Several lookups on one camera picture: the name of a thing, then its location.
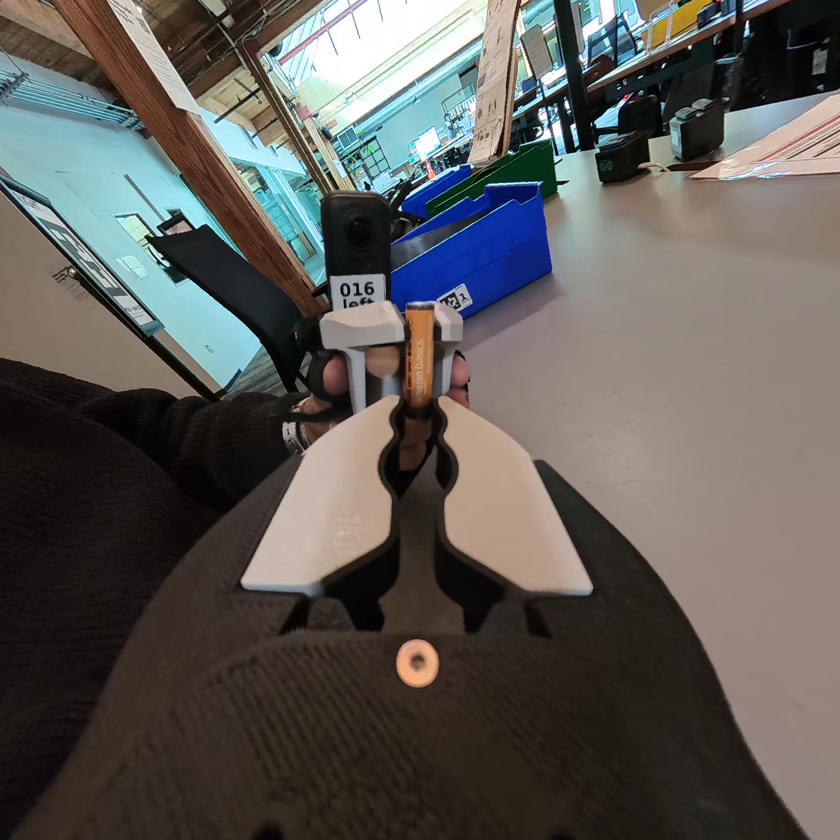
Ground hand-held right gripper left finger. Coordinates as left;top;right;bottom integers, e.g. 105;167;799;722
243;397;403;599

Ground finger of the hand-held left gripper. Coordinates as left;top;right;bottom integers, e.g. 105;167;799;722
432;301;466;397
318;301;409;409

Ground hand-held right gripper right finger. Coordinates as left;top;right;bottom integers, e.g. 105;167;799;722
439;397;594;599

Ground orange battery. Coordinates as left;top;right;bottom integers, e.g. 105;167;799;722
402;302;438;412

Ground person's left forearm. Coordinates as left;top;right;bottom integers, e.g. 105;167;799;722
0;356;319;840

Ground person's left hand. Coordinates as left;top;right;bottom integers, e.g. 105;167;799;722
294;344;472;476

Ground plain blue bin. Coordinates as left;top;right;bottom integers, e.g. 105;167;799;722
399;163;475;223

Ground blue bin with sticker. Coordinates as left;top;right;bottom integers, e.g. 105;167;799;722
386;182;553;321

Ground black office chair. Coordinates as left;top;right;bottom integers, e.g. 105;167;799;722
146;222;328;396

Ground green storage bin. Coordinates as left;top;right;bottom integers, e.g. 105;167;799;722
426;137;560;219

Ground brown cardboard board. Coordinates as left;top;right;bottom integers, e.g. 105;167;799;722
468;0;523;166

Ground black metal pole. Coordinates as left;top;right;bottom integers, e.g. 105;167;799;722
550;0;599;153

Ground white paper notice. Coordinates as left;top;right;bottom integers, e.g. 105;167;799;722
105;0;206;118

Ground black framed floor sign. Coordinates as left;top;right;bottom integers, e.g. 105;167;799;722
0;176;223;403

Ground printed paper sheets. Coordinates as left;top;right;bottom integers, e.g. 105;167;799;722
692;94;840;182

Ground thick wooden post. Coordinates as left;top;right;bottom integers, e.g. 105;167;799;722
53;0;328;317

